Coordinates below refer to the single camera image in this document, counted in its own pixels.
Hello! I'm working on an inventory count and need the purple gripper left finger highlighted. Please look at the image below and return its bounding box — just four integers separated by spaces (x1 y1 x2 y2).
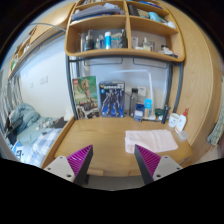
67 145 93 186

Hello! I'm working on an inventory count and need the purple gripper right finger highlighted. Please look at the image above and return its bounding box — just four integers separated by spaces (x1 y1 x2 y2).
134 145 161 185

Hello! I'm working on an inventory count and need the light pink towel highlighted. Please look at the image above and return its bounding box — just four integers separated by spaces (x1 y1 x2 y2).
125 130 178 154

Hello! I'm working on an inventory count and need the wooden desk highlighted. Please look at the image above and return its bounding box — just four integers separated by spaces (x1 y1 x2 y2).
41 117 192 177

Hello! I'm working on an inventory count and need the small clear plastic cup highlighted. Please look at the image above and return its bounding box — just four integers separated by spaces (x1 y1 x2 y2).
178 131 188 142

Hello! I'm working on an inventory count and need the white jar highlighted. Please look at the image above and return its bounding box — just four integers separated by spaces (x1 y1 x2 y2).
168 113 179 128

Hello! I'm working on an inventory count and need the bed with checkered bedding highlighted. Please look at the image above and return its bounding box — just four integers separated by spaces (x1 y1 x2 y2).
11 117 66 167

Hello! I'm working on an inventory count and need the small blue box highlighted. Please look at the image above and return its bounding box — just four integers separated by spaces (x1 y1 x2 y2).
134 104 144 122

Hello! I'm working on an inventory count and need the white bottle red cap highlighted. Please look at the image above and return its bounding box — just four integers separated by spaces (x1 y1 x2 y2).
175 109 188 133

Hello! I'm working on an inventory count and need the dark cylindrical bottle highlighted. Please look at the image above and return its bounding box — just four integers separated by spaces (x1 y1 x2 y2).
161 105 171 124

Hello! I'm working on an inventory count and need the dark grey water bottle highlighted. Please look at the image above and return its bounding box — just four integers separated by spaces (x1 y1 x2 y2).
129 88 138 117

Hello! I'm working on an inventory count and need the green Groot toy box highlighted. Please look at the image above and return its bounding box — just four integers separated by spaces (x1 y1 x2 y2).
72 76 100 119

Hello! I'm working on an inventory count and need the blue-green crumpled blanket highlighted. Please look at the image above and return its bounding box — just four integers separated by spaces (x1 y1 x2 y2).
11 103 40 134

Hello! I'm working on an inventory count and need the blue robot model box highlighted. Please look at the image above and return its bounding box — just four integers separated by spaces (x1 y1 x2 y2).
99 81 125 118

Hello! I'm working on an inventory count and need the dark bottle on shelf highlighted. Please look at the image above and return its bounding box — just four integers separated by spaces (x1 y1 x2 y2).
84 30 94 51

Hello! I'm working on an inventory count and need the blue white spray can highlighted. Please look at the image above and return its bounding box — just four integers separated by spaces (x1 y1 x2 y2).
104 31 111 49

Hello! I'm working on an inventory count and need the wooden wall shelf unit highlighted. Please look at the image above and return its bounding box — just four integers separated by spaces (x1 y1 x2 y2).
65 0 185 63

